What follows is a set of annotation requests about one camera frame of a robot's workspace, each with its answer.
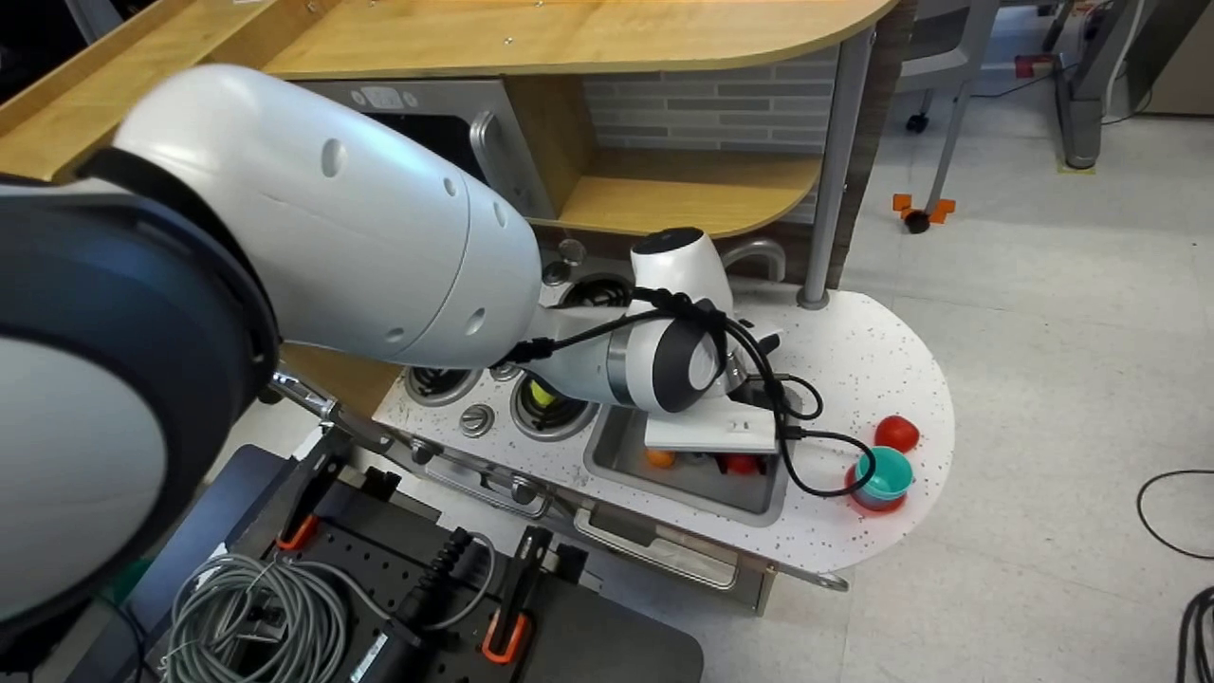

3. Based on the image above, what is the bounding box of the yellow-green lemon toy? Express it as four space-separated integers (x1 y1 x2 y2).
527 380 557 410

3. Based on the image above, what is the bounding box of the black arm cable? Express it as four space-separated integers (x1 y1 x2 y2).
500 285 882 501

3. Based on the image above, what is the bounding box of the black stove burner front right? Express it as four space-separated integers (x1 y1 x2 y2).
507 375 596 441

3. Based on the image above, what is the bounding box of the black stove burner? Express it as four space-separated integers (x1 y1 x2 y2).
401 369 479 406
507 375 596 441

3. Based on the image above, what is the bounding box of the grey toy microwave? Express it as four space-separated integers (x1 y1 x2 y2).
312 79 555 219

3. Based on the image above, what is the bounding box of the wooden lower shelf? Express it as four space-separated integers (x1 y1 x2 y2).
546 150 820 239

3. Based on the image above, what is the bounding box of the red cup under teal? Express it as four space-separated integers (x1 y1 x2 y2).
849 489 908 518

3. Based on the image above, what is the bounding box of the black floor cable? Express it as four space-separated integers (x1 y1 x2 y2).
1129 462 1214 683

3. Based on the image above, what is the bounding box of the wooden shelf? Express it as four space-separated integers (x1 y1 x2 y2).
0 0 898 181
546 150 820 239

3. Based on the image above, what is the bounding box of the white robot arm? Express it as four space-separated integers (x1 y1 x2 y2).
0 64 734 659

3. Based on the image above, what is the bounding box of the red round object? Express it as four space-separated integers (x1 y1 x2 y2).
720 456 768 477

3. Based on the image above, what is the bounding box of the white speckled toy countertop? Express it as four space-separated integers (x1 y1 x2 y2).
376 288 957 575

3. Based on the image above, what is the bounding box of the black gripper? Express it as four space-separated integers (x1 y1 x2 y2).
646 404 778 456

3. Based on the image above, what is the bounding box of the grey toy faucet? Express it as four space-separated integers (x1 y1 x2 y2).
725 239 788 280

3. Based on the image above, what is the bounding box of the grey metal sink basin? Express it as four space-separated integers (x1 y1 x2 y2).
589 410 784 523

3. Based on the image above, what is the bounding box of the orange black clamp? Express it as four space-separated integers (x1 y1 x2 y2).
483 528 555 667

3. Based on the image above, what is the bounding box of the orange ball toy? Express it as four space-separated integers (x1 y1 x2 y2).
641 448 680 471

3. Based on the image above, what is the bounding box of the grey support pole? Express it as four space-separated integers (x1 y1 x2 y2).
796 30 874 309

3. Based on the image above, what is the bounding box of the red bell pepper toy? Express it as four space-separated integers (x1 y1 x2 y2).
875 415 923 451

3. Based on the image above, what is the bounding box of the wooden top shelf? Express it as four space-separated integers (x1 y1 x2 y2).
0 0 898 181

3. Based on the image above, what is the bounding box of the black stove burner front left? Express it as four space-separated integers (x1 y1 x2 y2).
401 369 479 406

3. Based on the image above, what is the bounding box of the coiled grey cable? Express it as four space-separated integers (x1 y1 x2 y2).
154 549 350 683

